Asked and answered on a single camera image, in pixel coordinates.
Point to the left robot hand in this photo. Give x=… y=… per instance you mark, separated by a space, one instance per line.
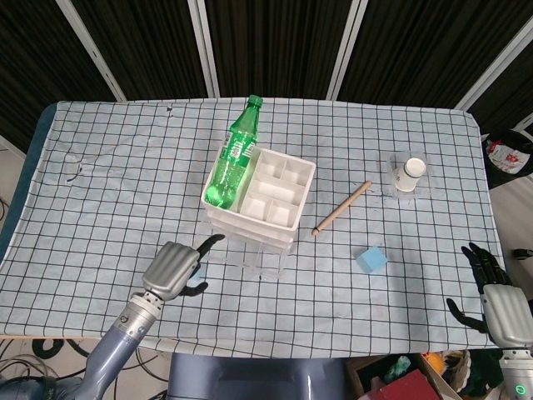
x=168 y=268

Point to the white paper cup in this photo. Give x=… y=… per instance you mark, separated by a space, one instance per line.
x=410 y=173

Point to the blue-grey robot torso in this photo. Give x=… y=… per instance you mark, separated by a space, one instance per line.
x=258 y=377

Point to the white compartment tray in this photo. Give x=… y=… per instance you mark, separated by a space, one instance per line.
x=275 y=183

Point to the wooden stick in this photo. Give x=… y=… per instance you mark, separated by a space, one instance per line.
x=341 y=208

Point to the large blue foam cube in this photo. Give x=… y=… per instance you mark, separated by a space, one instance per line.
x=372 y=260

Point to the checked tablecloth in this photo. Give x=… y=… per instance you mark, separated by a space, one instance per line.
x=125 y=187

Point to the green crumpled bag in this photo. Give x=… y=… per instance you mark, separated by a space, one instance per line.
x=397 y=366

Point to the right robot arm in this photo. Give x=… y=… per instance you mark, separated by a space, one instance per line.
x=518 y=375

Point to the black bag with red print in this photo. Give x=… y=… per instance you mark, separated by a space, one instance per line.
x=506 y=162

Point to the white partition post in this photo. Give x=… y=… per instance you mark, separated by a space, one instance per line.
x=91 y=50
x=495 y=66
x=204 y=46
x=347 y=46

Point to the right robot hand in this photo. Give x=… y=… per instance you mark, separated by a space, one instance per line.
x=508 y=312

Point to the cardboard box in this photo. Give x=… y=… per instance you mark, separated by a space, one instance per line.
x=441 y=381

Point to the green plastic bottle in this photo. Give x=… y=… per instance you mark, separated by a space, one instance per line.
x=233 y=166

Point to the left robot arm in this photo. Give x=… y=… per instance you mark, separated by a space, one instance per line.
x=112 y=354

